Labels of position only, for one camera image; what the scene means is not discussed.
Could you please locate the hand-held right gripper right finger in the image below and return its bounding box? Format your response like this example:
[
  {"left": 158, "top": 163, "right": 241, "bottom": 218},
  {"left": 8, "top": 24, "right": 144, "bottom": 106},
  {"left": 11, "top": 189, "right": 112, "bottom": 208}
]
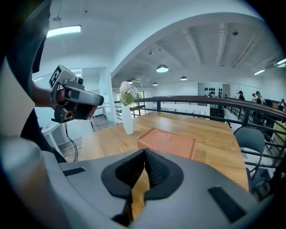
[{"left": 129, "top": 148, "right": 277, "bottom": 229}]

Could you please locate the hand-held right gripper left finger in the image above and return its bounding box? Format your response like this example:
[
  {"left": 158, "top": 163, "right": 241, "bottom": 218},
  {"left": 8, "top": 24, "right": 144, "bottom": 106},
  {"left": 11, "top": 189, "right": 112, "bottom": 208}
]
[{"left": 58, "top": 148, "right": 147, "bottom": 228}]

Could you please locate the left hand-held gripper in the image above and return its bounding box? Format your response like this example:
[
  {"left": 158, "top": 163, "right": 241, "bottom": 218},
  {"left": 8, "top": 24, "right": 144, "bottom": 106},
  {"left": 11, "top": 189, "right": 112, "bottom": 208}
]
[{"left": 48, "top": 64, "right": 105, "bottom": 124}]

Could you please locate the person's left forearm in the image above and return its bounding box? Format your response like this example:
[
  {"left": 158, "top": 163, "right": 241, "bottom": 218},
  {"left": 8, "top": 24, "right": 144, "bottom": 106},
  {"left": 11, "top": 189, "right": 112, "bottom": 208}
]
[{"left": 31, "top": 80, "right": 58, "bottom": 110}]

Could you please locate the person's left hand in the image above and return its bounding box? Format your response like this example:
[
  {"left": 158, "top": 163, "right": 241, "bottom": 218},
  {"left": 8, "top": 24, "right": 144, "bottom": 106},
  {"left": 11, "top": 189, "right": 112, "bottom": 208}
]
[{"left": 55, "top": 88, "right": 99, "bottom": 121}]

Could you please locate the glass partition door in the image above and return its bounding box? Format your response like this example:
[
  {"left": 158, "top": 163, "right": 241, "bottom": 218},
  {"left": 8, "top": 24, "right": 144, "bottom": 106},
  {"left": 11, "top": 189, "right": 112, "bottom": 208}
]
[{"left": 81, "top": 67, "right": 117, "bottom": 132}]

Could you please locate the pink flower bouquet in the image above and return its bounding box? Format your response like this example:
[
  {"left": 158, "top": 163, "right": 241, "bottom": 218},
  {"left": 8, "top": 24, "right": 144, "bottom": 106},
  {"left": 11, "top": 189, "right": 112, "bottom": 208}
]
[{"left": 119, "top": 81, "right": 139, "bottom": 107}]

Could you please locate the white ceramic vase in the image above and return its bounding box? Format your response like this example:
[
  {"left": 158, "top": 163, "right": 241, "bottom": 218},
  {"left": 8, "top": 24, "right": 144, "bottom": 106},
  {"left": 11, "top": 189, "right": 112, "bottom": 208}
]
[{"left": 121, "top": 105, "right": 134, "bottom": 136}]

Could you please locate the white side table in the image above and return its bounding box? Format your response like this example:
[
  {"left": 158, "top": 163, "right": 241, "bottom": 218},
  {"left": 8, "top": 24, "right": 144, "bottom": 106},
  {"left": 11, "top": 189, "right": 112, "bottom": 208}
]
[{"left": 41, "top": 124, "right": 65, "bottom": 157}]

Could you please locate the rectangular ceiling light panel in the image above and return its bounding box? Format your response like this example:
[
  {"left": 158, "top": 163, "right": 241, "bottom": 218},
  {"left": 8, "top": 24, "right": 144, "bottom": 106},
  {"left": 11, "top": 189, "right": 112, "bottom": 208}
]
[{"left": 46, "top": 25, "right": 81, "bottom": 38}]

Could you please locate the person's black clothing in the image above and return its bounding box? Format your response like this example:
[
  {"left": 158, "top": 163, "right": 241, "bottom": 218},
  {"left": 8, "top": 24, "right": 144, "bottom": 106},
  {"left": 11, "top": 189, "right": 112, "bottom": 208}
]
[{"left": 4, "top": 0, "right": 67, "bottom": 164}]

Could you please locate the black folding chair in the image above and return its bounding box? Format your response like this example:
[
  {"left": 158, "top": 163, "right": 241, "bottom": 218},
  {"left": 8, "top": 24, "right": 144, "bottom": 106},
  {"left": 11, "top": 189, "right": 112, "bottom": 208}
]
[{"left": 233, "top": 126, "right": 275, "bottom": 193}]

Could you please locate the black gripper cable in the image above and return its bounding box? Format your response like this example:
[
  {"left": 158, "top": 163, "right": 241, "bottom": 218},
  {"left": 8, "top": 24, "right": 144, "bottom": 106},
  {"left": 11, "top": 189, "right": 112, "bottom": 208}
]
[{"left": 64, "top": 122, "right": 79, "bottom": 162}]

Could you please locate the wall shelf with dark items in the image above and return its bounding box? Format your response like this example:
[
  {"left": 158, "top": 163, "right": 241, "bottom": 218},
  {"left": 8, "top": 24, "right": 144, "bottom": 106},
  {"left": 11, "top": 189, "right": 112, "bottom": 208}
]
[{"left": 198, "top": 82, "right": 224, "bottom": 98}]

